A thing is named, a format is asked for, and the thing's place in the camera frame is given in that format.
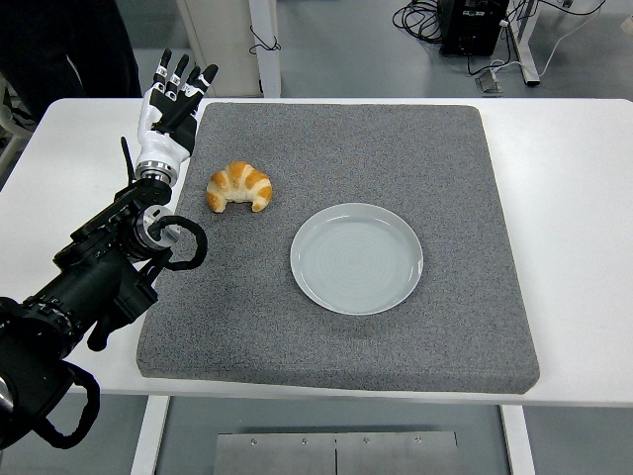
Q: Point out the grey speckled foam mat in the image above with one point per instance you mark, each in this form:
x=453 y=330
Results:
x=346 y=148

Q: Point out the white table leg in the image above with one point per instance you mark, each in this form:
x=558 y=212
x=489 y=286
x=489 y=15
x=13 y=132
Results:
x=148 y=435
x=518 y=440

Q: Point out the person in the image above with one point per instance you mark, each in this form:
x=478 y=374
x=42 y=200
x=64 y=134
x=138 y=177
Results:
x=59 y=39

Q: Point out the robot hand, white shell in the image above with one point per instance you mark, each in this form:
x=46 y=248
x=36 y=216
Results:
x=160 y=148

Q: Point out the white desk leg with foot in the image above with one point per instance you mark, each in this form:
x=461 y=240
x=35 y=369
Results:
x=528 y=69

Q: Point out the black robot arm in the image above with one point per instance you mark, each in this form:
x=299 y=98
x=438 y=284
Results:
x=99 y=277

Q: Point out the white furniture frame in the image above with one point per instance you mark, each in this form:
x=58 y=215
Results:
x=267 y=69

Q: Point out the golden croissant bread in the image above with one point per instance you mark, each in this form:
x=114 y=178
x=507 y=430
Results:
x=238 y=180

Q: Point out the grey metal plate with screws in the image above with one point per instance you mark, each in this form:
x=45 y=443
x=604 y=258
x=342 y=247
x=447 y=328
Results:
x=297 y=455

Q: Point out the pale grey round plate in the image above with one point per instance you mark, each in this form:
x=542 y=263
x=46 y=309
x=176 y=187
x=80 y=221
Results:
x=356 y=257

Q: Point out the black computer tower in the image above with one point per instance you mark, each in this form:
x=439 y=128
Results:
x=472 y=25

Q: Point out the small grey foot pedal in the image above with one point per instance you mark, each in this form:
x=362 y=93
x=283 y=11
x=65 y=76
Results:
x=489 y=83

